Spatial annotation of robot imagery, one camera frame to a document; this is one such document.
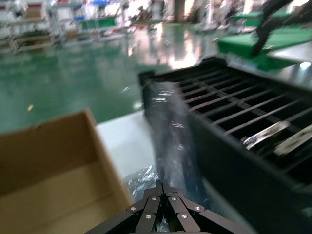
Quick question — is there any brown cardboard box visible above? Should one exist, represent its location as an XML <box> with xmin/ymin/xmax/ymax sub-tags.
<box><xmin>0</xmin><ymin>109</ymin><xmax>135</xmax><ymax>234</ymax></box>

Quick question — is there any empty blue-grey antistatic bag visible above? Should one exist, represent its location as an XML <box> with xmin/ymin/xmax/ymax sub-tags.
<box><xmin>121</xmin><ymin>165</ymin><xmax>161</xmax><ymax>203</ymax></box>

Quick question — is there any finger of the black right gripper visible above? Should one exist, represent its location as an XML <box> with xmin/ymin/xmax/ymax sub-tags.
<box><xmin>269</xmin><ymin>7</ymin><xmax>312</xmax><ymax>34</ymax></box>
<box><xmin>253</xmin><ymin>0</ymin><xmax>297</xmax><ymax>56</ymax></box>

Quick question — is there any pipe rack with cardboard boxes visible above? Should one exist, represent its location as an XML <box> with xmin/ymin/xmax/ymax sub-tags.
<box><xmin>9</xmin><ymin>0</ymin><xmax>64</xmax><ymax>53</ymax></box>

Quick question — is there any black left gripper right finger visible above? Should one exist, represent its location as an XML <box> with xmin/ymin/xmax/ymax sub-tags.
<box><xmin>163</xmin><ymin>180</ymin><xmax>254</xmax><ymax>234</ymax></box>

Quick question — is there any pipe rack with green panel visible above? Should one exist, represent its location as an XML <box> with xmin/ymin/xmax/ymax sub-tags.
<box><xmin>78</xmin><ymin>13</ymin><xmax>122</xmax><ymax>42</ymax></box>

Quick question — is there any black slotted plastic container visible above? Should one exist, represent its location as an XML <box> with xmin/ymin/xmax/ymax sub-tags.
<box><xmin>137</xmin><ymin>57</ymin><xmax>312</xmax><ymax>234</ymax></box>

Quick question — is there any green cloth table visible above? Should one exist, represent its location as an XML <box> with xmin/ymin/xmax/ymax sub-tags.
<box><xmin>231</xmin><ymin>11</ymin><xmax>294</xmax><ymax>27</ymax></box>
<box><xmin>216</xmin><ymin>25</ymin><xmax>312</xmax><ymax>72</ymax></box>

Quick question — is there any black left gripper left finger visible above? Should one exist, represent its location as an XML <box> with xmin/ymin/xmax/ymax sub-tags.
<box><xmin>85</xmin><ymin>180</ymin><xmax>163</xmax><ymax>234</ymax></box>

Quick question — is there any dark antistatic bag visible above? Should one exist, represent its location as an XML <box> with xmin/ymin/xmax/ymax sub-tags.
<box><xmin>151</xmin><ymin>81</ymin><xmax>220</xmax><ymax>213</ymax></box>

